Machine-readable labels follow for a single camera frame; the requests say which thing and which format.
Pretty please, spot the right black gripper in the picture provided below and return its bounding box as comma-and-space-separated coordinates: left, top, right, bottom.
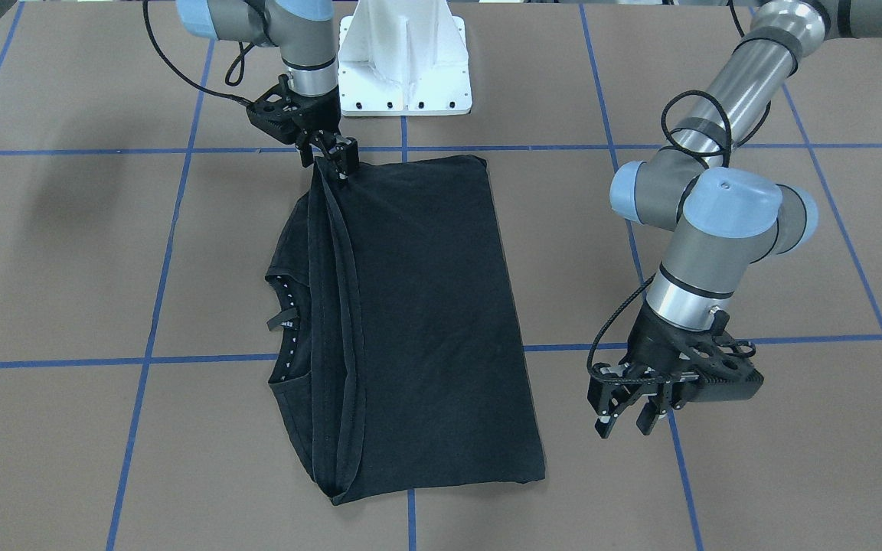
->
289, 88, 360, 179

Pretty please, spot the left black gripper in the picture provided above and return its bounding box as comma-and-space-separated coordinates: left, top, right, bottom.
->
588, 302, 717, 439

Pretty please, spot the black graphic t-shirt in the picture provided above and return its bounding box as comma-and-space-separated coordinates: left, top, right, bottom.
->
265, 155, 546, 505

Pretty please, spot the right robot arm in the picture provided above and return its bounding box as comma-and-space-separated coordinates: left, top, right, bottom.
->
176, 1, 358, 179

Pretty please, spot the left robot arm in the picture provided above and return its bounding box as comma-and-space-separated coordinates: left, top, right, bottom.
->
586, 1, 882, 439

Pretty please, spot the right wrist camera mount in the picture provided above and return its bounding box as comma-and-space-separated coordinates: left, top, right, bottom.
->
246, 74, 299, 145

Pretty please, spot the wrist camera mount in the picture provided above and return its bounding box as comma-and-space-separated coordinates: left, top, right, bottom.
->
246, 74, 299, 145
678, 310, 764, 403

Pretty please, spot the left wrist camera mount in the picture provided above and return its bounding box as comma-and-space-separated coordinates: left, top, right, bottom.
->
678, 310, 764, 403

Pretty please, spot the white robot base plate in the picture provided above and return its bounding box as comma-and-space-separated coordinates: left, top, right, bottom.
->
338, 1, 473, 116

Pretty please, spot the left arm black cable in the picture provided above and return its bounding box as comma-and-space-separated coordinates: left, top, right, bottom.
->
586, 90, 733, 368

